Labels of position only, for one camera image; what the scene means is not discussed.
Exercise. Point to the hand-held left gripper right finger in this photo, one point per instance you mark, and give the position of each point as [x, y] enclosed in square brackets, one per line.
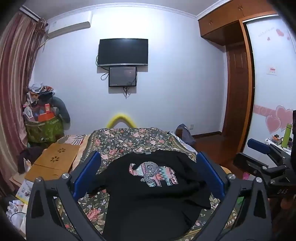
[209, 176]

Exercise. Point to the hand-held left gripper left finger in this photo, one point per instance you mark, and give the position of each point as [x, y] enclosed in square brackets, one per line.
[86, 176]

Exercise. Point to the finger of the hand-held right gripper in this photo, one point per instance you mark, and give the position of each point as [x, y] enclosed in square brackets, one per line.
[257, 144]
[252, 165]

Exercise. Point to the black elephant print t-shirt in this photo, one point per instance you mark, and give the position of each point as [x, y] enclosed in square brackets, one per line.
[148, 199]

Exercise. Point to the pink object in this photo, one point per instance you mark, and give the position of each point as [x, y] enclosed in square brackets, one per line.
[246, 176]

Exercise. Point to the green bottle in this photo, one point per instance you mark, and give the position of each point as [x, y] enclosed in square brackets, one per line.
[286, 136]

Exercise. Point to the light bed sheet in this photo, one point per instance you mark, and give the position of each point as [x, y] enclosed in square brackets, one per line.
[185, 148]

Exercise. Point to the wooden folding table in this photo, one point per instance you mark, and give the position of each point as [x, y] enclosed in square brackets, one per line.
[53, 160]

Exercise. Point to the striped cloth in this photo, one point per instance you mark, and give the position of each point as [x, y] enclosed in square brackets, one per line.
[71, 139]

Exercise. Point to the purple cloth on chair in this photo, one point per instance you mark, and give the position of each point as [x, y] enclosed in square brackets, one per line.
[185, 134]

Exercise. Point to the white heart-decorated wardrobe door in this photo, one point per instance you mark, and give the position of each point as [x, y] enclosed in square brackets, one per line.
[266, 92]

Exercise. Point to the brown wooden door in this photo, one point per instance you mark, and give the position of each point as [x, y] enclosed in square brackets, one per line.
[235, 92]

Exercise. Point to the floral bed blanket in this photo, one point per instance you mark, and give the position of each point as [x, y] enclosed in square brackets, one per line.
[129, 139]

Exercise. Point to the dark cloth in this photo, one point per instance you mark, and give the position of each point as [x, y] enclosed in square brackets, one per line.
[30, 155]

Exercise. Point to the green patterned bag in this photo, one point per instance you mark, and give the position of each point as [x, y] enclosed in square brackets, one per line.
[44, 131]

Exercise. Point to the yellow curved foam tube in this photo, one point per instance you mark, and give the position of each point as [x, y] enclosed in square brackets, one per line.
[120, 117]

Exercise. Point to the pile of papers and boxes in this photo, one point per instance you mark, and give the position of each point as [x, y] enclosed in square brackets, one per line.
[20, 201]

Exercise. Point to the orange box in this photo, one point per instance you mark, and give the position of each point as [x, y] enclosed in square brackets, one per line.
[46, 117]

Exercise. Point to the pile of mixed clutter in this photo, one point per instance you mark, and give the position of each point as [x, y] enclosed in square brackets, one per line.
[39, 92]

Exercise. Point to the wooden overhead cabinet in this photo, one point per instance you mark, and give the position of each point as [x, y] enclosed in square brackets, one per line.
[222, 20]

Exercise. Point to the striped pink curtain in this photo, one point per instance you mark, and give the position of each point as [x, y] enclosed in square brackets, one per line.
[13, 69]

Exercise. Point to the white air conditioner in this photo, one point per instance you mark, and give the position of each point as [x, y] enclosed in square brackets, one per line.
[69, 24]

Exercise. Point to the white wall socket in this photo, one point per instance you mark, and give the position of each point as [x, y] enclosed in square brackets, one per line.
[191, 126]

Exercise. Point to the small wall-mounted monitor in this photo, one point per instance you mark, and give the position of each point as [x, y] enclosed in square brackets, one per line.
[122, 76]

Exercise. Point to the wall-mounted black television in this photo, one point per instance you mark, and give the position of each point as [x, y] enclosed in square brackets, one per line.
[123, 51]

